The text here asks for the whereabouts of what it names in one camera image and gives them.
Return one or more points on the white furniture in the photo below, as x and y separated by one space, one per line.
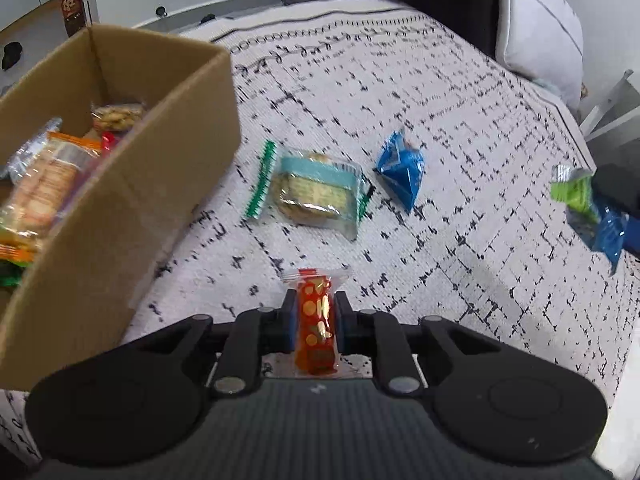
610 110

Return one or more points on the patterned white bedspread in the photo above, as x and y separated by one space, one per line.
450 110

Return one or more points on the small red snack packet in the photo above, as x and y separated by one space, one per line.
108 141

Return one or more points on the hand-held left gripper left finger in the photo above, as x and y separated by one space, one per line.
288 322

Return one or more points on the peanut snack packet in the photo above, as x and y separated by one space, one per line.
117 116

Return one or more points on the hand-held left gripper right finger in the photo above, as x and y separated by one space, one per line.
343 322

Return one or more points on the blue snack packet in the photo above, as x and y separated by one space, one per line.
402 170
607 235

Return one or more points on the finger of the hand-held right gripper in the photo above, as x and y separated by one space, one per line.
634 235
617 187

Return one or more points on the light green snack packet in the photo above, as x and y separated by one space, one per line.
575 192

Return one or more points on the brown cardboard box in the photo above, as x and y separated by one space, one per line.
125 210

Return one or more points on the red gold-dotted snack packet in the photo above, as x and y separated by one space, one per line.
315 325

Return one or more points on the black floor object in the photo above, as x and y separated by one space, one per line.
12 56

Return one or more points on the silver foil snack packet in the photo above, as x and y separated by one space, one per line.
32 150

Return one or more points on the white pillow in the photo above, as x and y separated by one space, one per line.
540 25

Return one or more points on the orange cracker packet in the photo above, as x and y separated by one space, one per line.
40 190

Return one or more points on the cookie packet with green edges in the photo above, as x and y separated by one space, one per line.
310 190

